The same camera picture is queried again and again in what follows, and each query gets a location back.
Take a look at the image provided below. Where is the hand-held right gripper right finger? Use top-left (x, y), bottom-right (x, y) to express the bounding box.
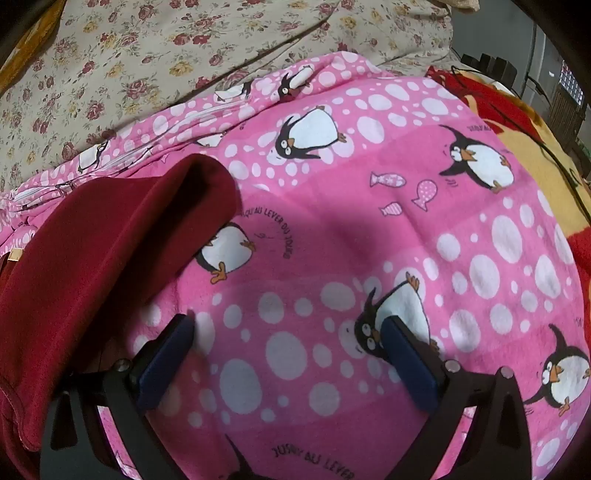
top-left (381, 316), bottom-right (533, 480)

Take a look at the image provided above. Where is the brown wicker basket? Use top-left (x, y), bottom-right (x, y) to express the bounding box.
top-left (550, 87), bottom-right (586, 146)

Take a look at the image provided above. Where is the pink penguin print blanket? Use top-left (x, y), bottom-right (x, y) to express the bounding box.
top-left (0, 51), bottom-right (591, 480)

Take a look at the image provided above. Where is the dark red garment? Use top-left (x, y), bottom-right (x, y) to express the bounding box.
top-left (0, 154), bottom-right (241, 480)

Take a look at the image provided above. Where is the black device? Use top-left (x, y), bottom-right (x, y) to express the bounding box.
top-left (461, 52), bottom-right (519, 88)

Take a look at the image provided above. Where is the black cable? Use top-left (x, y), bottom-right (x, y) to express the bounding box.
top-left (450, 65), bottom-right (591, 188)

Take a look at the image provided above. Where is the floral bed sheet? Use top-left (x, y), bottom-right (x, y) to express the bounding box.
top-left (0, 0), bottom-right (455, 195)

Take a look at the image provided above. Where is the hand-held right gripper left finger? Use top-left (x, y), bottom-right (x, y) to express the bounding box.
top-left (39, 314), bottom-right (197, 480)

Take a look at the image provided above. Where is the red and yellow blanket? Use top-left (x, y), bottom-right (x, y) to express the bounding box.
top-left (425, 65), bottom-right (591, 301)

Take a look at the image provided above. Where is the orange checkered mat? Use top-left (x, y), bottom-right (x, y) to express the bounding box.
top-left (0, 0), bottom-right (68, 83)

